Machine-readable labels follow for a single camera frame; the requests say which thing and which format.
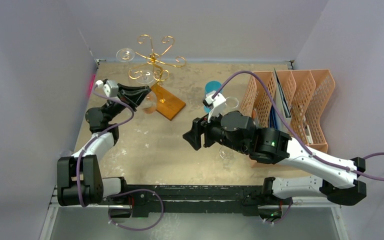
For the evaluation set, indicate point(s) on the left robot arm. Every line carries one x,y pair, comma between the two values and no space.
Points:
79,179

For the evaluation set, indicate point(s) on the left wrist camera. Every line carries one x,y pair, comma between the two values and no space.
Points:
109,87

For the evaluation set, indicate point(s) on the blue plastic goblet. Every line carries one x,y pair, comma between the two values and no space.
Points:
211,86

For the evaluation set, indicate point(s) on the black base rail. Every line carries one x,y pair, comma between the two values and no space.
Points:
248,200

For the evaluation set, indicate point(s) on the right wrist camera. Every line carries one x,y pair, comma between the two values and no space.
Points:
216,104

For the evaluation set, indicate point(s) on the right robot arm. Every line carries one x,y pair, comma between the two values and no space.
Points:
330,177

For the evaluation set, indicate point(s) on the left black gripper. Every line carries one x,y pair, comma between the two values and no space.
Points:
133,96

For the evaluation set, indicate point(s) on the clear wine glass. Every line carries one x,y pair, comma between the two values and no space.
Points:
226,153
149,104
232,103
125,55

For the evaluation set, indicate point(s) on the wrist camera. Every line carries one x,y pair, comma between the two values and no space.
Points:
109,87
216,104

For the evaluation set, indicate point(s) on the orange plastic file organizer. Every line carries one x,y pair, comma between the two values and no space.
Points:
306,92

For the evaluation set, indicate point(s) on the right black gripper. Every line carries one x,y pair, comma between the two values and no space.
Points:
204,132

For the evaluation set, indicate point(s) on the gold wire wine glass rack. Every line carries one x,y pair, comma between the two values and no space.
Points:
168,105

